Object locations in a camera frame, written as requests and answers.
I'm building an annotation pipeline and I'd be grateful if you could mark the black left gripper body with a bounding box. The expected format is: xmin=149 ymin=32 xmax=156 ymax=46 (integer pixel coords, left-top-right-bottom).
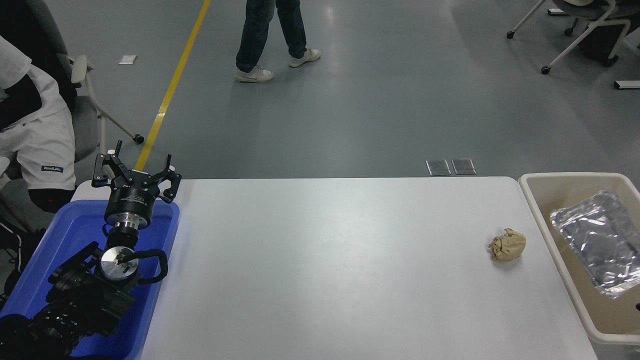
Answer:
xmin=105 ymin=172 xmax=161 ymax=222

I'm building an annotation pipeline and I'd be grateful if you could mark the silver foil plate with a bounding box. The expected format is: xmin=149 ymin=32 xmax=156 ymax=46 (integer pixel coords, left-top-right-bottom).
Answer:
xmin=550 ymin=189 xmax=640 ymax=299

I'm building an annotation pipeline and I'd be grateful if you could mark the metal floor cover plate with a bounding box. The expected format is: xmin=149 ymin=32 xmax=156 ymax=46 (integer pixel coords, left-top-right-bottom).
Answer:
xmin=451 ymin=158 xmax=477 ymax=176
xmin=425 ymin=159 xmax=451 ymax=177

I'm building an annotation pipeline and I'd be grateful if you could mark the grey office chair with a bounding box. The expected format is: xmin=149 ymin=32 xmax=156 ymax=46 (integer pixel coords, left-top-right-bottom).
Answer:
xmin=0 ymin=0 xmax=145 ymax=168

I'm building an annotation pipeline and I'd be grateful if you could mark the blue plastic tray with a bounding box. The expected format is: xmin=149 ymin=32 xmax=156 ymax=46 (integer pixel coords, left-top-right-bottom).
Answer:
xmin=0 ymin=200 xmax=180 ymax=360

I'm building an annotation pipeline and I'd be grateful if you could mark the seated person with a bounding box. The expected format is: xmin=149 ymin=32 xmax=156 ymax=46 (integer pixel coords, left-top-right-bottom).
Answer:
xmin=0 ymin=37 xmax=77 ymax=298

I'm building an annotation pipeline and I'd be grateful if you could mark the walking person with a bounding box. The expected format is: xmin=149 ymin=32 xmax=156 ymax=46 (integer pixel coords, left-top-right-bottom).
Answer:
xmin=234 ymin=0 xmax=321 ymax=83

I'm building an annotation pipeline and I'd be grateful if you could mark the crumpled tan paper ball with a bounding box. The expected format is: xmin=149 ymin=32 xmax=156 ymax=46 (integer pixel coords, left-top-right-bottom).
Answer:
xmin=488 ymin=228 xmax=527 ymax=262

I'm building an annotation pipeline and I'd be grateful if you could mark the large pale bin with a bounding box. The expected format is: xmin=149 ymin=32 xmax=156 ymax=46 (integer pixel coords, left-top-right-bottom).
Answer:
xmin=518 ymin=172 xmax=640 ymax=346

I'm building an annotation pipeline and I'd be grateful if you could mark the white-framed wheeled chair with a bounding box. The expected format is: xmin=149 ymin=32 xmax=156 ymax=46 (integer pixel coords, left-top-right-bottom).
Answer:
xmin=506 ymin=0 xmax=640 ymax=76

